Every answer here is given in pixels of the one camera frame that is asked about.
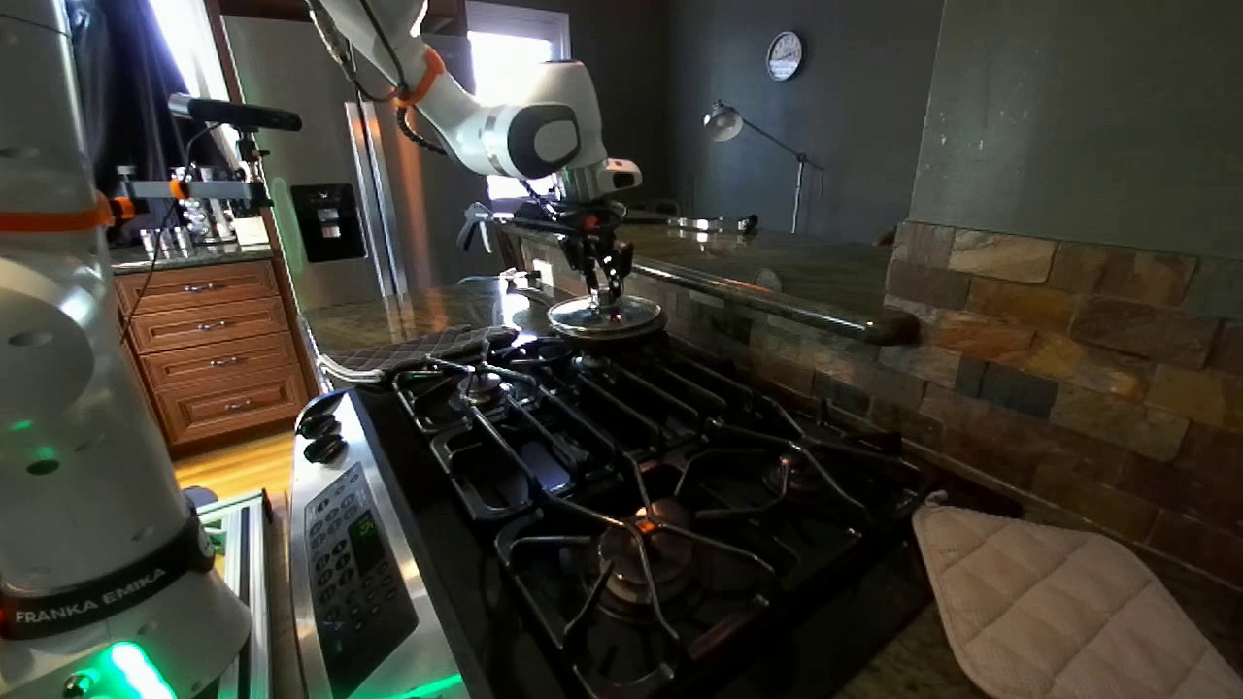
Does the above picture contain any black wall switch plate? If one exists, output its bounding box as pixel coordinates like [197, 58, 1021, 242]
[288, 184, 368, 268]

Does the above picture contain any glass lid with metal knob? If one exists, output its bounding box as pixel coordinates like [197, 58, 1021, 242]
[544, 287, 668, 344]

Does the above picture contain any black stereo camera on stand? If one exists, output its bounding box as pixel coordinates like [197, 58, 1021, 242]
[109, 91, 307, 265]

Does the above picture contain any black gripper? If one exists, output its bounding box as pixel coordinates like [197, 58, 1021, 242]
[554, 193, 643, 309]

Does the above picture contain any orange strap on arm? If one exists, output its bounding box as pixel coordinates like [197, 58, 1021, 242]
[391, 44, 451, 117]

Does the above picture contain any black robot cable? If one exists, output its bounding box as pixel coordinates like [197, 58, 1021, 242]
[303, 0, 451, 161]

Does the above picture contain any black gas stove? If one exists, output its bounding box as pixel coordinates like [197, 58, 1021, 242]
[283, 324, 949, 699]

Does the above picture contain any stainless steel refrigerator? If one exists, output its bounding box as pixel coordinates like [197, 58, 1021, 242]
[215, 10, 499, 284]

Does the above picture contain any white quilted pot holder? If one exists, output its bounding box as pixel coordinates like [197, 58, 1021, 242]
[908, 497, 1243, 699]

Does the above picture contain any round wall clock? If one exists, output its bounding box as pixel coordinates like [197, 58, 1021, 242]
[763, 26, 807, 87]

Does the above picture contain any black stove knob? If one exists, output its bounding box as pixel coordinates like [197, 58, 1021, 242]
[298, 432, 352, 469]
[293, 388, 351, 436]

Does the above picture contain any wooden drawer cabinet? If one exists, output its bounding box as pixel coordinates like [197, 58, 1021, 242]
[114, 249, 323, 457]

